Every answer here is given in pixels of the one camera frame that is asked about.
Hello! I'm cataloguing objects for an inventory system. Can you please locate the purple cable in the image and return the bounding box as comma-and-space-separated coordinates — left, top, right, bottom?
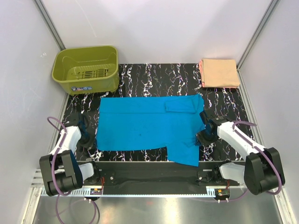
219, 120, 282, 203
47, 116, 100, 224

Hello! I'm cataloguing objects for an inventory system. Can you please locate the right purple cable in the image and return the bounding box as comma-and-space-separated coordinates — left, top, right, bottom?
219, 120, 282, 203

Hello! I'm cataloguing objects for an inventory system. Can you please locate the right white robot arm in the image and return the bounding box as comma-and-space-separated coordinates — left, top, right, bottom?
196, 116, 285, 195

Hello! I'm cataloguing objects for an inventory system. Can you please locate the black marbled table mat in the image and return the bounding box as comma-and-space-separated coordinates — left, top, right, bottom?
60, 63, 248, 162

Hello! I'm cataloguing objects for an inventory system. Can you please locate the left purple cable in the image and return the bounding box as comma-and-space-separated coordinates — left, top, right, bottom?
47, 116, 100, 224

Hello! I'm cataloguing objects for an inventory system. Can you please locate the olive green plastic basket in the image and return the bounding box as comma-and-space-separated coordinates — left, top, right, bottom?
52, 46, 119, 96

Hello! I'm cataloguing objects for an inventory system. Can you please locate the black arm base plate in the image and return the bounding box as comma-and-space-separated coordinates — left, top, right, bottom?
84, 161, 238, 186

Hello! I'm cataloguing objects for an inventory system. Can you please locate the aluminium frame rail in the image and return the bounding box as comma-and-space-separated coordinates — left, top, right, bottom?
30, 169, 286, 187

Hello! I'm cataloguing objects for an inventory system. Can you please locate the blue t shirt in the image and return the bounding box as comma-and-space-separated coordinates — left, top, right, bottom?
96, 94, 205, 167

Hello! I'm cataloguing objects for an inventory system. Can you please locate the folded peach t shirt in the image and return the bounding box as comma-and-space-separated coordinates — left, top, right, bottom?
199, 58, 240, 88

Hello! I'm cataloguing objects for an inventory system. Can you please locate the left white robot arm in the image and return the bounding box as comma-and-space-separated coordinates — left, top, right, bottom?
39, 126, 101, 196

